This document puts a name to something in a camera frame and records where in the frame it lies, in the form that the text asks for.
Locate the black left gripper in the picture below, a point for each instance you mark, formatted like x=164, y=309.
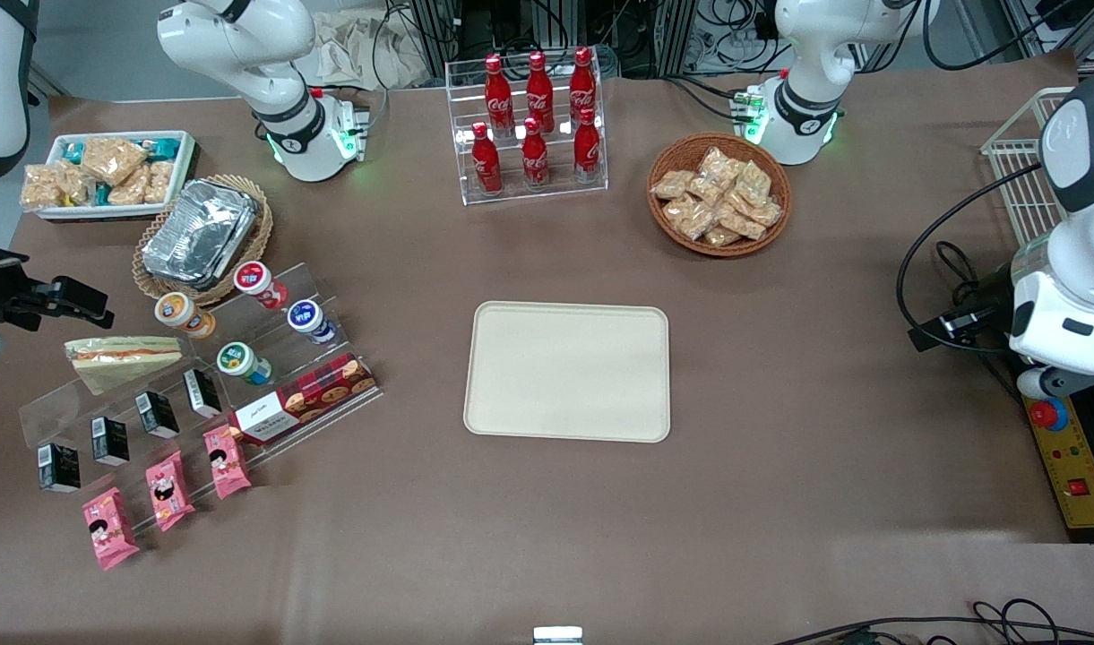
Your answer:
x=993, y=293

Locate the triangle sandwich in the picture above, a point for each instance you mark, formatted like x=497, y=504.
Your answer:
x=121, y=363

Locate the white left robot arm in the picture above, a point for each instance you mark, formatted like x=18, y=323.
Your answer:
x=811, y=54

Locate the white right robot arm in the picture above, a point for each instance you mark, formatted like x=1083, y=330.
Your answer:
x=242, y=45

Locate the beige rectangular tray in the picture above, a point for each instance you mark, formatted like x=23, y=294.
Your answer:
x=566, y=372

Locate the orange lid yogurt cup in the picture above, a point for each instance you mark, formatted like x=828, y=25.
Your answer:
x=177, y=311

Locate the small black drink carton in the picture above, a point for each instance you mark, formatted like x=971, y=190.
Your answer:
x=157, y=415
x=202, y=393
x=110, y=441
x=59, y=468

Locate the stacked aluminium foil containers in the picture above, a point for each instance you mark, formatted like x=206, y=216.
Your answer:
x=197, y=233

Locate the large wrapped rice cracker pack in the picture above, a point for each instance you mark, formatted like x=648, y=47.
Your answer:
x=112, y=159

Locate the green lid yogurt cup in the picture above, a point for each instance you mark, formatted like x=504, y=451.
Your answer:
x=236, y=358

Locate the teal snack packet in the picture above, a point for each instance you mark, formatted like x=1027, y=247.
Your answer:
x=163, y=148

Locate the red lid yogurt cup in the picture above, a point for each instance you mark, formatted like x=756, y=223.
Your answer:
x=255, y=279

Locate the white rectangular plastic bin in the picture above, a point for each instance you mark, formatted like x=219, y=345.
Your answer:
x=184, y=157

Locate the yellow emergency stop box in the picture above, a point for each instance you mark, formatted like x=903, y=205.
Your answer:
x=1071, y=466

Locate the oval brown wicker basket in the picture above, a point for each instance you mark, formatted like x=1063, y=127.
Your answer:
x=255, y=246

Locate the pink snack packet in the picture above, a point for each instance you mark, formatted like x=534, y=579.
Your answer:
x=228, y=462
x=169, y=491
x=109, y=530

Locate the clear wrapped rice cracker pack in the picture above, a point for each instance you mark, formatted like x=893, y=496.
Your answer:
x=719, y=165
x=690, y=217
x=765, y=213
x=742, y=222
x=754, y=184
x=722, y=236
x=672, y=184

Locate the blue lid yogurt cup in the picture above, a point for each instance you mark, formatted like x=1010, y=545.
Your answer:
x=306, y=315

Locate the red tartan cookie box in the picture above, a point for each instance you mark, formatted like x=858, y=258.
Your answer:
x=318, y=390

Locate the round brown wicker basket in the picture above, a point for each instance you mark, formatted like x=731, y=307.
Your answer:
x=676, y=152

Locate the beige crumpled cloth bag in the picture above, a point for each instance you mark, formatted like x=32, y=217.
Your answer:
x=349, y=49

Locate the red cola bottle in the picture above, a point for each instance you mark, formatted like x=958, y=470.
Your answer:
x=486, y=166
x=582, y=85
x=498, y=94
x=539, y=90
x=535, y=161
x=587, y=152

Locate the aluminium equipment rack frames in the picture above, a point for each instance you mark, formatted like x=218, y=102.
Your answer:
x=654, y=31

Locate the clear acrylic bottle rack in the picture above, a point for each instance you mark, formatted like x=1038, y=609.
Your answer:
x=546, y=193

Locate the small white device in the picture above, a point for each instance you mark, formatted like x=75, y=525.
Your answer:
x=557, y=635

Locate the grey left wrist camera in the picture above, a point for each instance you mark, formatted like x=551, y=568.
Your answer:
x=1044, y=383

